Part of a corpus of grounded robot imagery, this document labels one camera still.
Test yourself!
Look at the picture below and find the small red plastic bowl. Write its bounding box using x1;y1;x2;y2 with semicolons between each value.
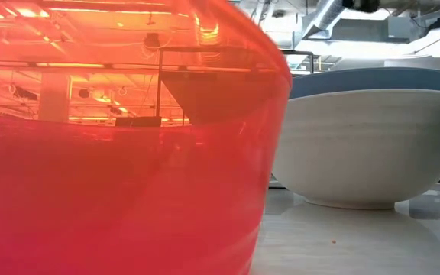
0;0;293;275

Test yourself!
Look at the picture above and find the large blue-and-white bowl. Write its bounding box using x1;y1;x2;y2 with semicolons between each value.
271;67;440;211

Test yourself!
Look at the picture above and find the wooden shelf with black frame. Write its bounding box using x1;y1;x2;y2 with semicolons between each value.
280;48;315;76

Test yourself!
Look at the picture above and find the silver ventilation duct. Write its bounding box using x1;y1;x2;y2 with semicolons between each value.
302;0;354;39

